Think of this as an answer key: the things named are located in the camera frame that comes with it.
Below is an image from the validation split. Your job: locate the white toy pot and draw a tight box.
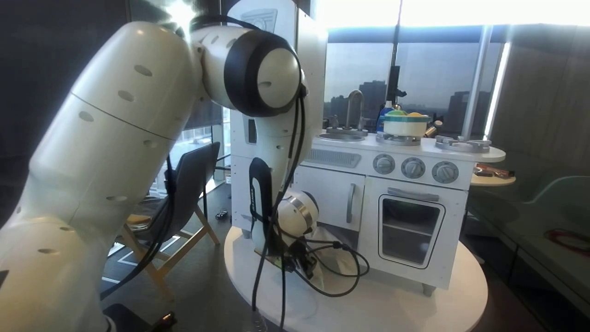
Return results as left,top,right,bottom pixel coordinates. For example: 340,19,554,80
382,110,432,143

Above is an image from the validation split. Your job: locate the dark folding chair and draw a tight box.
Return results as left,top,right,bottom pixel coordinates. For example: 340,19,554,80
104,141,224,303

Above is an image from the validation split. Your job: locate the small black orange object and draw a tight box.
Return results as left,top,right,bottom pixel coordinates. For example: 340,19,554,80
154,311,181,332

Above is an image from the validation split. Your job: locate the round white table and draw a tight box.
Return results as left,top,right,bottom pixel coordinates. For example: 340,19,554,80
222,224,491,332

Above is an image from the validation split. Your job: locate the blue bottle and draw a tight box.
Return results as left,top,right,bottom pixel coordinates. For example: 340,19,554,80
375,100,395,133

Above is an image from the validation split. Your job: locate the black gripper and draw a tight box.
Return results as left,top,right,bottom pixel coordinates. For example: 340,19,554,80
283,239,323,283

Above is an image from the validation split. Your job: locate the green bench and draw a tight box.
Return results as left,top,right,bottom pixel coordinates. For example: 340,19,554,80
464,174,590,320

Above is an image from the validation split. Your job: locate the white toy kitchen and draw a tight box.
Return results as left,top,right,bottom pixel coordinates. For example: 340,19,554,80
228,0,508,298

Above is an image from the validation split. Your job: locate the grey toy pan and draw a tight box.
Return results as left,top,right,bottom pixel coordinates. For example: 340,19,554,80
434,135,495,156

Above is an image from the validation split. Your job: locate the small round side table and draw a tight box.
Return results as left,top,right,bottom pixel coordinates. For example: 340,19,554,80
469,170,519,191

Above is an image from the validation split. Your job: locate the black upright pole with clamp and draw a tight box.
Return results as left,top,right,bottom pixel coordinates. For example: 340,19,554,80
386,0,410,108

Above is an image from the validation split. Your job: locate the dark strap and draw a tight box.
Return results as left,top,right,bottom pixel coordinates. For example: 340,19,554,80
543,228,590,253

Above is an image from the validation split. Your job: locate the small brown object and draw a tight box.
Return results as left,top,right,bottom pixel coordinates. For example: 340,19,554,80
475,163,513,181

